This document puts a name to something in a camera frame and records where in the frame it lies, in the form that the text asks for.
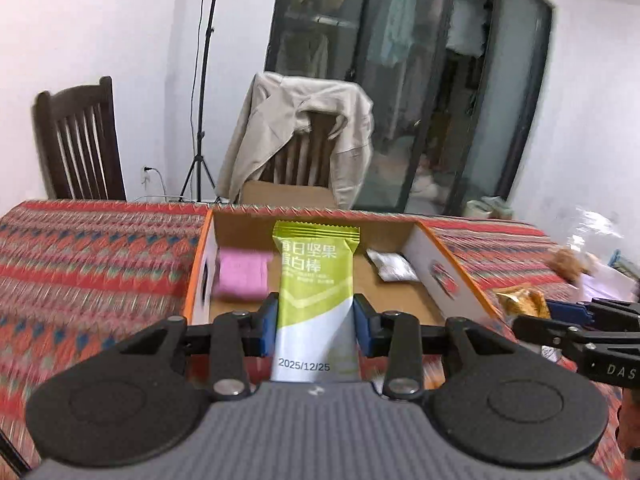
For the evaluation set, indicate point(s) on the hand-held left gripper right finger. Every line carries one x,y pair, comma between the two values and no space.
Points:
362,329

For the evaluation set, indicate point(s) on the clear plastic bag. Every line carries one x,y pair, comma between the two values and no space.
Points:
595,230

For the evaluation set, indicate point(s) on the orange cardboard box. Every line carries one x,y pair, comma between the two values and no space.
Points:
425,260

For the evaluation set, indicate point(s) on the brown snack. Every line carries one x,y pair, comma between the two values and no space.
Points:
567,262

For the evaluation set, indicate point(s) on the yellow snack packet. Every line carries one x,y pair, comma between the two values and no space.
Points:
520,302

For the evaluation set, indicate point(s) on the white wall socket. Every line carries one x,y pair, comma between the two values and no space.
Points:
146,175

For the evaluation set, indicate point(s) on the pink snack packet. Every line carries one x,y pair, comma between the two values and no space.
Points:
242,276

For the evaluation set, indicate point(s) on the dark wooden chair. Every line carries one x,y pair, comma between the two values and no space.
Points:
82,145

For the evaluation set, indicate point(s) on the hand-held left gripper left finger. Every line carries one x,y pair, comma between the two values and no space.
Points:
267,327

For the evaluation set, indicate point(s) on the beige jacket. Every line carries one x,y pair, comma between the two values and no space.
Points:
265,130

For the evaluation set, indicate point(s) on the wooden chair with jacket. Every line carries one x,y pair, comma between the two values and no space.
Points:
302,160

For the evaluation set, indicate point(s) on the black framed glass sliding door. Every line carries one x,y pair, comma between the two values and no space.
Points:
415,80

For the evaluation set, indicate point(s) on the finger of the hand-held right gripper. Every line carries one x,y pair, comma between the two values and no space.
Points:
550,332
570,311

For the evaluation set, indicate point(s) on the white snack packet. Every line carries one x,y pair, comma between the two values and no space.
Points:
392,266

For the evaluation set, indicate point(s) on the green snack bar packet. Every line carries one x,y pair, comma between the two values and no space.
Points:
315,300

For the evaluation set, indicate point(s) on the black tripod light stand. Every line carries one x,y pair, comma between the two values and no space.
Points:
202,75

